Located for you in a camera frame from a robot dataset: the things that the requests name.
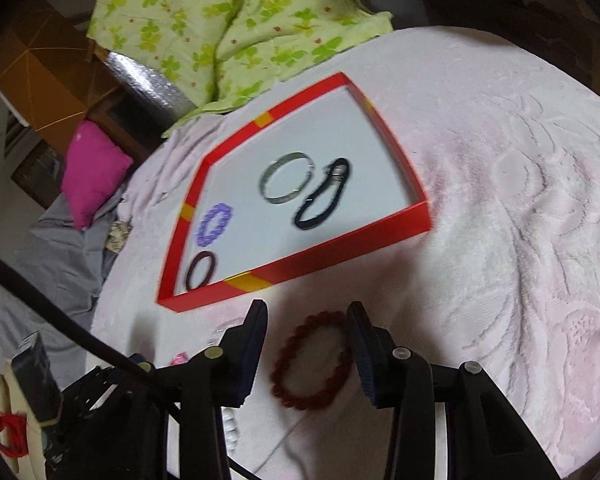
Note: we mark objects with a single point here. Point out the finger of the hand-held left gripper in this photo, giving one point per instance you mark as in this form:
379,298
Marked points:
105,410

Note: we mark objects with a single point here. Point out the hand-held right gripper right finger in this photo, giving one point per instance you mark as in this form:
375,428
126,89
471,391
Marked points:
367,366

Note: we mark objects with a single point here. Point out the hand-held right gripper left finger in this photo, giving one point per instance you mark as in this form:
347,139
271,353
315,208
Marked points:
247,375

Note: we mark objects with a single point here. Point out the red shallow box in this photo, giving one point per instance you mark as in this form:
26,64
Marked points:
330,256

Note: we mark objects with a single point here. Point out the small pink bead item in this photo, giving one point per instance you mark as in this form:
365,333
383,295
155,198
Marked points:
179,359

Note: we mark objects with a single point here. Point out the grey bedsheet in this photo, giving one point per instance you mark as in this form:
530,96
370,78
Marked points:
55,260

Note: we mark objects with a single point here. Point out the small patterned cloth piece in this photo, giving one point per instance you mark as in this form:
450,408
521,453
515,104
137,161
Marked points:
119,236

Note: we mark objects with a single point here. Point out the pale pink embossed blanket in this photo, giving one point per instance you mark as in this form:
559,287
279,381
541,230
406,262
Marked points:
480,210

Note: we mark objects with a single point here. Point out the silver bangle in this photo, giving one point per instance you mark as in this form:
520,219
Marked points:
263,180

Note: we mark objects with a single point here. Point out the magenta pillow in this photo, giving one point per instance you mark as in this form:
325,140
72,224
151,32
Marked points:
92,170

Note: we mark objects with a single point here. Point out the silver foil mat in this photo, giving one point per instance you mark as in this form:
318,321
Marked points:
145,85

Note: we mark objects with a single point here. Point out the green floral quilt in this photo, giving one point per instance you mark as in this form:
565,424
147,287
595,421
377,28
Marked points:
180,10

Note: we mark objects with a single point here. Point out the dark wooden furniture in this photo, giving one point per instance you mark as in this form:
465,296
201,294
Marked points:
530,10

